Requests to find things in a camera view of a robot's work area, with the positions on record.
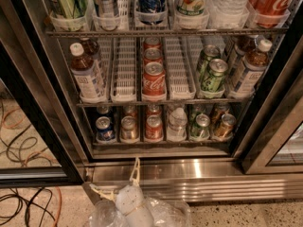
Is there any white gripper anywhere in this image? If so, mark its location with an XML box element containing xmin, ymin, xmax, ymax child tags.
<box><xmin>89</xmin><ymin>157</ymin><xmax>146</xmax><ymax>216</ymax></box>

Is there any clear water bottle bottom shelf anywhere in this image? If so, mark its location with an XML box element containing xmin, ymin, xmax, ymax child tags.
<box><xmin>167</xmin><ymin>108</ymin><xmax>187</xmax><ymax>142</ymax></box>

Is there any tea bottle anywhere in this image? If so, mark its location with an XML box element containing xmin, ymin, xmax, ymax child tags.
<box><xmin>227</xmin><ymin>35</ymin><xmax>258</xmax><ymax>71</ymax></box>
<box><xmin>229</xmin><ymin>39</ymin><xmax>272</xmax><ymax>94</ymax></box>
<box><xmin>70</xmin><ymin>43</ymin><xmax>105</xmax><ymax>103</ymax></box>
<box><xmin>80</xmin><ymin>38</ymin><xmax>105</xmax><ymax>78</ymax></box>

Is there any coca-cola bottle top shelf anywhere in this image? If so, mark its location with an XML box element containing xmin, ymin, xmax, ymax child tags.
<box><xmin>249</xmin><ymin>0</ymin><xmax>292</xmax><ymax>28</ymax></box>

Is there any rear red can bottom shelf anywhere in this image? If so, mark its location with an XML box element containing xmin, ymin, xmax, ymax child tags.
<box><xmin>146</xmin><ymin>104</ymin><xmax>162</xmax><ymax>117</ymax></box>

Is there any rear bronze can bottom shelf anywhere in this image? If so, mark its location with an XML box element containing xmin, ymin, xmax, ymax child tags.
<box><xmin>210</xmin><ymin>102</ymin><xmax>230</xmax><ymax>124</ymax></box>

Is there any red can shelf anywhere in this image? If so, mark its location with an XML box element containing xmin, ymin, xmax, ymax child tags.
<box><xmin>145</xmin><ymin>115</ymin><xmax>163</xmax><ymax>142</ymax></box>
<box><xmin>146</xmin><ymin>104</ymin><xmax>162</xmax><ymax>117</ymax></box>

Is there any left rear tea bottle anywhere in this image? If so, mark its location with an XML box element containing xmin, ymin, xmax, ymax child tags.
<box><xmin>80</xmin><ymin>38</ymin><xmax>105</xmax><ymax>78</ymax></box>

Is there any clear plastic bin with bag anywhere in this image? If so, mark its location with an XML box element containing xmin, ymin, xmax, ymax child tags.
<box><xmin>89</xmin><ymin>197</ymin><xmax>192</xmax><ymax>227</ymax></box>

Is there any front green can bottom shelf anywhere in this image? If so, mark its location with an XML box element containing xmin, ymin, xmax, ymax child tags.
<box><xmin>190</xmin><ymin>113</ymin><xmax>210</xmax><ymax>141</ymax></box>

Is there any fridge sliding glass door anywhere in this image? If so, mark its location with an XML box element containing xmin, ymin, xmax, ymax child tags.
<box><xmin>0</xmin><ymin>0</ymin><xmax>86</xmax><ymax>187</ymax></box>

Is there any black floor cable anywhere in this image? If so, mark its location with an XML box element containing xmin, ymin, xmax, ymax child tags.
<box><xmin>0</xmin><ymin>99</ymin><xmax>57</xmax><ymax>227</ymax></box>

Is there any empty white tray right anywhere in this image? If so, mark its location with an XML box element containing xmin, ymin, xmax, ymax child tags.
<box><xmin>165</xmin><ymin>37</ymin><xmax>196</xmax><ymax>100</ymax></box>

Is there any coca-cola can shelf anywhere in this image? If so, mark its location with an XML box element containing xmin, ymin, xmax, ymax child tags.
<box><xmin>142</xmin><ymin>62</ymin><xmax>166</xmax><ymax>101</ymax></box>
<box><xmin>143</xmin><ymin>48</ymin><xmax>163</xmax><ymax>65</ymax></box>
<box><xmin>143</xmin><ymin>37</ymin><xmax>162</xmax><ymax>49</ymax></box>

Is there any front red can bottom shelf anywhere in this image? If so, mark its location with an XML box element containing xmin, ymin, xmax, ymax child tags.
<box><xmin>145</xmin><ymin>115</ymin><xmax>163</xmax><ymax>142</ymax></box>

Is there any rear green can bottom shelf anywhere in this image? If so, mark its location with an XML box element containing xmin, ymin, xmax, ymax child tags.
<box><xmin>189</xmin><ymin>104</ymin><xmax>205</xmax><ymax>122</ymax></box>

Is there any rear gold soda can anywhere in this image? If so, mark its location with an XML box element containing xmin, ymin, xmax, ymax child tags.
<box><xmin>123</xmin><ymin>105</ymin><xmax>137</xmax><ymax>118</ymax></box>

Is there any orange floor cable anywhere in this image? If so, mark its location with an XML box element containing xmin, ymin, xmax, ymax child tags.
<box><xmin>0</xmin><ymin>107</ymin><xmax>62</xmax><ymax>227</ymax></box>

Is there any right rear tea bottle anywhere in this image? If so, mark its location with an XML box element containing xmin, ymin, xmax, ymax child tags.
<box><xmin>227</xmin><ymin>35</ymin><xmax>258</xmax><ymax>71</ymax></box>

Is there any front gold soda can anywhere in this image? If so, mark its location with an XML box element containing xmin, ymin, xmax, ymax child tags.
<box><xmin>121</xmin><ymin>116</ymin><xmax>138</xmax><ymax>140</ymax></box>

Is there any front green can middle shelf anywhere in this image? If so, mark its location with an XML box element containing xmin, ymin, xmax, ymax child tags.
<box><xmin>201</xmin><ymin>59</ymin><xmax>228</xmax><ymax>93</ymax></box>

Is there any bronze can shelf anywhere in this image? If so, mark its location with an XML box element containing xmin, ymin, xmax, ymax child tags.
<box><xmin>213</xmin><ymin>113</ymin><xmax>236</xmax><ymax>138</ymax></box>
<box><xmin>210</xmin><ymin>102</ymin><xmax>230</xmax><ymax>124</ymax></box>

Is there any gold soda can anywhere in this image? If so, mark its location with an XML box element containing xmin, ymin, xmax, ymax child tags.
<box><xmin>121</xmin><ymin>116</ymin><xmax>138</xmax><ymax>140</ymax></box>
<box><xmin>123</xmin><ymin>105</ymin><xmax>137</xmax><ymax>118</ymax></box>

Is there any front coca-cola can middle shelf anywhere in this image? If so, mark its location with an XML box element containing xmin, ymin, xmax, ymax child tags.
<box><xmin>142</xmin><ymin>62</ymin><xmax>166</xmax><ymax>101</ymax></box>

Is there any front bronze can bottom shelf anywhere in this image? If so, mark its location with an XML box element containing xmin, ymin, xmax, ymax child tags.
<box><xmin>213</xmin><ymin>113</ymin><xmax>236</xmax><ymax>138</ymax></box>

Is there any right front tea bottle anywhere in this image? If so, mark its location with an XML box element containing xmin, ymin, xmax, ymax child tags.
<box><xmin>229</xmin><ymin>39</ymin><xmax>272</xmax><ymax>94</ymax></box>

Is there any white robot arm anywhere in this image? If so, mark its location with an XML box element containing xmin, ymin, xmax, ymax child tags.
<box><xmin>90</xmin><ymin>157</ymin><xmax>154</xmax><ymax>227</ymax></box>

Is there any rear green can middle shelf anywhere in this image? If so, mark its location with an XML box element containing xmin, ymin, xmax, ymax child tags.
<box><xmin>196</xmin><ymin>44</ymin><xmax>221</xmax><ymax>77</ymax></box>

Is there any silver can top shelf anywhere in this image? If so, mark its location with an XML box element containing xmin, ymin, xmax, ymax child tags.
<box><xmin>94</xmin><ymin>0</ymin><xmax>119</xmax><ymax>18</ymax></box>

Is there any left front tea bottle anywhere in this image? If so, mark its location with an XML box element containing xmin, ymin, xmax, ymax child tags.
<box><xmin>70</xmin><ymin>43</ymin><xmax>105</xmax><ymax>103</ymax></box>

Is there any blue pepsi can top shelf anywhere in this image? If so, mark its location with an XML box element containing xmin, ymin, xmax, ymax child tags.
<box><xmin>137</xmin><ymin>0</ymin><xmax>166</xmax><ymax>25</ymax></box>

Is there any rear coca-cola can middle shelf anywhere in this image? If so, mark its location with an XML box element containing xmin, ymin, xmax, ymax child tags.
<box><xmin>143</xmin><ymin>37</ymin><xmax>162</xmax><ymax>49</ymax></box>

